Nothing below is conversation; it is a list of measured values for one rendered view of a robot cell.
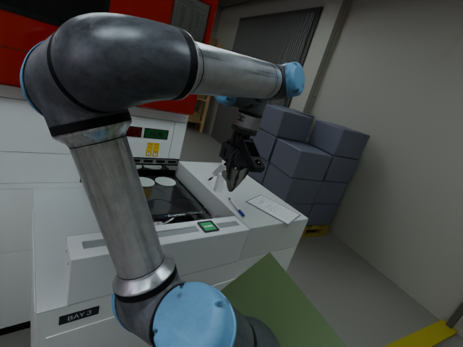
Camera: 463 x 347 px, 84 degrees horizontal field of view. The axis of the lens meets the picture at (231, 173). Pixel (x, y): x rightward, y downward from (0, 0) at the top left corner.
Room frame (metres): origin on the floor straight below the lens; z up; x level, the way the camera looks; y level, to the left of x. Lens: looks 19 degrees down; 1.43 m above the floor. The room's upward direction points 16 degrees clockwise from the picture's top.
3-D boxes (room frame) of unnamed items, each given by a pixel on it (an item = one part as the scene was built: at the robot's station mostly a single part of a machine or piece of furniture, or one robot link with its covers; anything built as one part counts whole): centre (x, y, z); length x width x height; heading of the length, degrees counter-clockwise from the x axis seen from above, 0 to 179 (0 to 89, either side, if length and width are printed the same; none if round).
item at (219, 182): (1.07, 0.05, 1.03); 0.06 x 0.04 x 0.13; 41
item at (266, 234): (1.17, -0.05, 0.89); 0.62 x 0.35 x 0.14; 41
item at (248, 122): (0.80, 0.00, 1.33); 0.08 x 0.08 x 0.05
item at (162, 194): (1.00, 0.31, 0.90); 0.34 x 0.34 x 0.01; 41
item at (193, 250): (0.68, 0.12, 0.89); 0.55 x 0.09 x 0.14; 131
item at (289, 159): (3.18, -0.61, 0.64); 1.29 x 0.88 x 1.28; 32
